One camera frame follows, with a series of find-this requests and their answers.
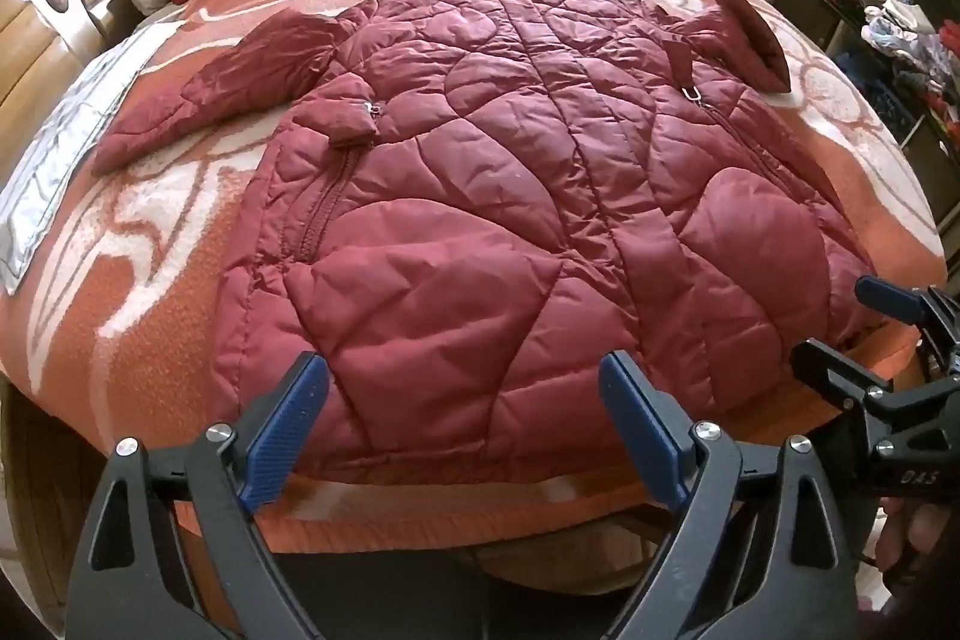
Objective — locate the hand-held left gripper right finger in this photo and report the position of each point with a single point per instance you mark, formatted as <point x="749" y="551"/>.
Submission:
<point x="645" y="430"/>

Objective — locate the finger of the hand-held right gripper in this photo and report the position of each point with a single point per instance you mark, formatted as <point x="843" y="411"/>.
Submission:
<point x="889" y="301"/>
<point x="832" y="374"/>

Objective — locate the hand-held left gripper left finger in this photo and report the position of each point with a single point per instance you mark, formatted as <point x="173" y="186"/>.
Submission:
<point x="281" y="434"/>

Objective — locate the dark red puffer jacket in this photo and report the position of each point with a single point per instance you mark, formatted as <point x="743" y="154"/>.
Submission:
<point x="487" y="197"/>

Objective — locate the pile of clothes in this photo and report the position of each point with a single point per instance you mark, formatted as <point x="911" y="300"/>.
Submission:
<point x="907" y="36"/>

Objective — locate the person's right hand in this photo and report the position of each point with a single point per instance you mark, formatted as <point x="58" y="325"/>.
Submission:
<point x="891" y="539"/>

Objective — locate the orange and white blanket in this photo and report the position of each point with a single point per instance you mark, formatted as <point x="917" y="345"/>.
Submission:
<point x="150" y="310"/>

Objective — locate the dark cluttered cabinet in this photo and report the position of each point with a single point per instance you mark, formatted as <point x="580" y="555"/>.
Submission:
<point x="832" y="3"/>

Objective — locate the silver grey cloth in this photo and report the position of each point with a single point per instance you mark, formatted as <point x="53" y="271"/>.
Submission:
<point x="52" y="160"/>

